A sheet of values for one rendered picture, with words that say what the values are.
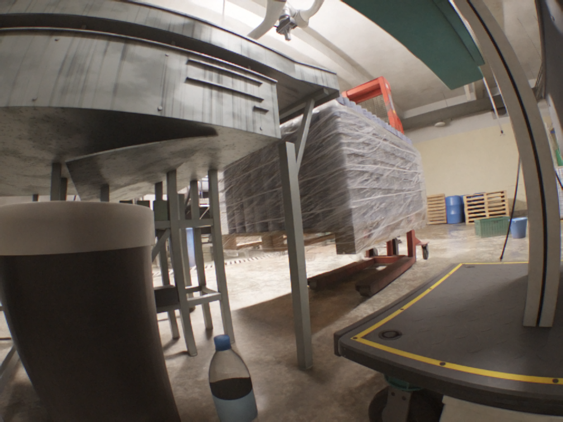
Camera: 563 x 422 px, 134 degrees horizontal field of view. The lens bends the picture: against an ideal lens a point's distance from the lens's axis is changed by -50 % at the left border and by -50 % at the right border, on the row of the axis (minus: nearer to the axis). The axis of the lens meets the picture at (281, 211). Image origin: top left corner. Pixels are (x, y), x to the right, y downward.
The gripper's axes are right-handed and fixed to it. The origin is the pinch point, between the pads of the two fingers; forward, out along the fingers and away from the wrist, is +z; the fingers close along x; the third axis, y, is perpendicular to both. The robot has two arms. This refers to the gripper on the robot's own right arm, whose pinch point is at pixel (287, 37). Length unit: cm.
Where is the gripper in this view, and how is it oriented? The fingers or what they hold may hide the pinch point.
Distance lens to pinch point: 152.2
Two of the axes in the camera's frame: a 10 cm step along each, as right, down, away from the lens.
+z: 1.2, 9.9, -0.4
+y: -7.5, 0.6, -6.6
